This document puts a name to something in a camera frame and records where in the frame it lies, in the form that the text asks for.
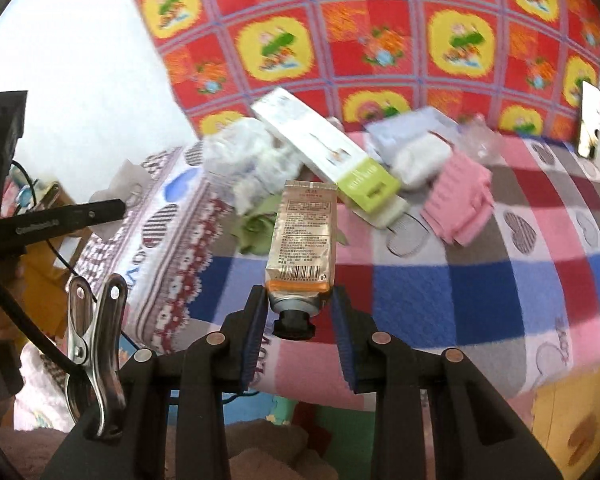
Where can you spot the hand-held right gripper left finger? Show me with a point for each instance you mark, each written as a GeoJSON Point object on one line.
{"type": "Point", "coordinates": [254, 335]}

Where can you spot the red floral printed cloth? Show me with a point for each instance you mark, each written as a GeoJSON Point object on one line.
{"type": "Point", "coordinates": [360, 35]}

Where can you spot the person's left hand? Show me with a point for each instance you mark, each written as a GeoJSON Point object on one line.
{"type": "Point", "coordinates": [2, 332]}

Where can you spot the metal spring clip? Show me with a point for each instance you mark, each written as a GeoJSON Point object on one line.
{"type": "Point", "coordinates": [107, 320]}

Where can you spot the green plastic wrapper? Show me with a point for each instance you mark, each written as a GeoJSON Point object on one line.
{"type": "Point", "coordinates": [255, 230]}

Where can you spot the gold hand cream tube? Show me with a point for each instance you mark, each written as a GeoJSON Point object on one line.
{"type": "Point", "coordinates": [300, 240]}

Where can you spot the grey tissue paper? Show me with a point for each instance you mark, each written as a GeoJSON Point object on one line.
{"type": "Point", "coordinates": [125, 177]}

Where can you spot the pale lavender plastic tray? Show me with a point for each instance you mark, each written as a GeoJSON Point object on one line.
{"type": "Point", "coordinates": [405, 122]}

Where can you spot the white crumpled plastic bag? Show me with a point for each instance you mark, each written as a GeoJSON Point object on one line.
{"type": "Point", "coordinates": [250, 155]}

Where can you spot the white knit glove red trim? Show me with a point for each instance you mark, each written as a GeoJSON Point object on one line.
{"type": "Point", "coordinates": [420, 162]}

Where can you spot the clear plastic bag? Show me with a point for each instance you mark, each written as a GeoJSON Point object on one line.
{"type": "Point", "coordinates": [480, 142]}

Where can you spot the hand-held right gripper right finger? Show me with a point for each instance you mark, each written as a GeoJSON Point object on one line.
{"type": "Point", "coordinates": [342, 340]}

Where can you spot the yellow cardboard box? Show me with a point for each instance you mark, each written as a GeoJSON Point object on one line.
{"type": "Point", "coordinates": [580, 410]}

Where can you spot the wooden nightstand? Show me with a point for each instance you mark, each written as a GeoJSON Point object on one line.
{"type": "Point", "coordinates": [42, 275]}

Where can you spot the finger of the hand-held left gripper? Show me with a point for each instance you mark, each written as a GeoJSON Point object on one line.
{"type": "Point", "coordinates": [100, 213]}

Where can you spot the pink paper sheet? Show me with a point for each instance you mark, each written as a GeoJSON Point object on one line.
{"type": "Point", "coordinates": [460, 200]}

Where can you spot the long white green box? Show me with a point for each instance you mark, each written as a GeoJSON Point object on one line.
{"type": "Point", "coordinates": [320, 140]}

